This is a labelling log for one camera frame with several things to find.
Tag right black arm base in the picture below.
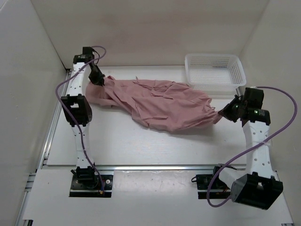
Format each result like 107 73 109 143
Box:
192 171 233 200

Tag pink trousers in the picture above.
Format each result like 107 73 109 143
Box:
85 76 222 132

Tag white plastic basket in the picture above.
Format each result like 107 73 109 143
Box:
185 53 246 93

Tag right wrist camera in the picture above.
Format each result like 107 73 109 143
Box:
243 88 264 109

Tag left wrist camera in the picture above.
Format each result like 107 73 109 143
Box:
82 47 96 63

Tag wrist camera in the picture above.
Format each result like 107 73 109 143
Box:
82 47 96 63
243 88 264 109

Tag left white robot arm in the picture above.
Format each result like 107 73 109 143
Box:
60 53 104 192

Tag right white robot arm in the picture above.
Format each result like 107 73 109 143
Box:
210 95 283 210

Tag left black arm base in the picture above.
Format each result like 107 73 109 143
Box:
69 170 113 198

